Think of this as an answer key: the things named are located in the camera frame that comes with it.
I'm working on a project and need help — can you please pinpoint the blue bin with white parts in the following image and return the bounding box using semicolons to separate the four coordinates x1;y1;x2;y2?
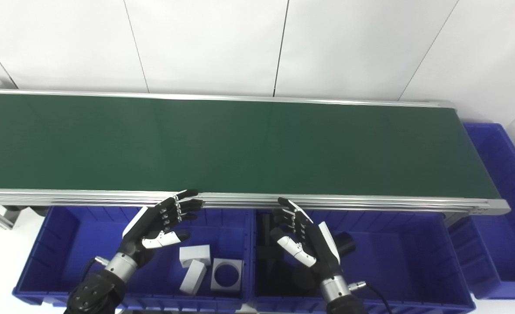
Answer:
12;206;254;311

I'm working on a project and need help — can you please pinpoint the black round part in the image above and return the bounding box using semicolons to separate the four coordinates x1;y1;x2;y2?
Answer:
292;266;319;290

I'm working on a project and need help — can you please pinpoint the blue bin with black parts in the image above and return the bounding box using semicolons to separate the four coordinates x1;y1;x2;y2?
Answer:
251;209;476;314

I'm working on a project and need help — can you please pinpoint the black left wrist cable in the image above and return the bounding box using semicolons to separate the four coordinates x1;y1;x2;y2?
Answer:
81;256;110;280

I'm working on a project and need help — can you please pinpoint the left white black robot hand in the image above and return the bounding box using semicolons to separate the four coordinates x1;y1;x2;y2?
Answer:
118;189;203;266

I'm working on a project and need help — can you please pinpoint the black block part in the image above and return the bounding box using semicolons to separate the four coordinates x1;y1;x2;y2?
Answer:
257;214;284;262

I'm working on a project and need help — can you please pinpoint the white square part round hole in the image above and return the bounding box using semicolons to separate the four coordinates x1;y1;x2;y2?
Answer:
210;258;244;292
179;245;211;267

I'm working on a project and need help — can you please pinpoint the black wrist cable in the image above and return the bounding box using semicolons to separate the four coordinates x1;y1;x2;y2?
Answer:
349;281;393;314
81;256;110;280

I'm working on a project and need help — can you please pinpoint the white block part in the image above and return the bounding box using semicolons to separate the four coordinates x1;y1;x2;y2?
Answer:
180;260;207;296

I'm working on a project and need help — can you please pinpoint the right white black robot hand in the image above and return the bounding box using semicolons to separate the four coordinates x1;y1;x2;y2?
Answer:
270;197;343;282

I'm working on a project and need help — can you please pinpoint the green conveyor belt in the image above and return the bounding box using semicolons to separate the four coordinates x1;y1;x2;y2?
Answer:
0;89;511;216

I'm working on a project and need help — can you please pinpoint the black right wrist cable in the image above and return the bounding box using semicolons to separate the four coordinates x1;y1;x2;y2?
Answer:
349;281;393;314

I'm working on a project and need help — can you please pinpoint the empty blue bin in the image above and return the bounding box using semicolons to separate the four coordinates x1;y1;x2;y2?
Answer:
447;123;515;300

